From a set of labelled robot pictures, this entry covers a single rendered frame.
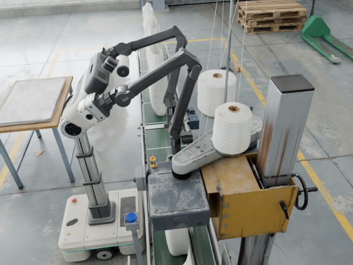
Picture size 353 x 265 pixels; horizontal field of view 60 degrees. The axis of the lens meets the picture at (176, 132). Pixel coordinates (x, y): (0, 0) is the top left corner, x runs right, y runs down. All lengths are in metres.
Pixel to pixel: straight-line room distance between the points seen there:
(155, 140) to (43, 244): 1.33
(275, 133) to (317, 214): 1.96
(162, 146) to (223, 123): 1.93
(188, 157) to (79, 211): 1.60
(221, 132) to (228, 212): 0.40
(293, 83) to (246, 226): 0.67
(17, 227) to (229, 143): 2.44
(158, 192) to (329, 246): 1.93
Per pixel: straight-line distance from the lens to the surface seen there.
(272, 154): 1.28
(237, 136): 1.11
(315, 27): 6.75
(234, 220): 1.42
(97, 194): 2.41
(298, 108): 1.18
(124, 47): 2.05
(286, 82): 1.17
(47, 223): 3.12
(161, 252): 2.25
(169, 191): 1.29
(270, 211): 1.44
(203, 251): 2.25
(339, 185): 3.44
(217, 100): 1.30
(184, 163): 1.29
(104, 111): 1.58
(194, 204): 1.24
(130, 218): 1.83
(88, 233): 2.59
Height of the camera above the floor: 2.30
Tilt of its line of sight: 37 degrees down
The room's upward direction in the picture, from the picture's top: 3 degrees counter-clockwise
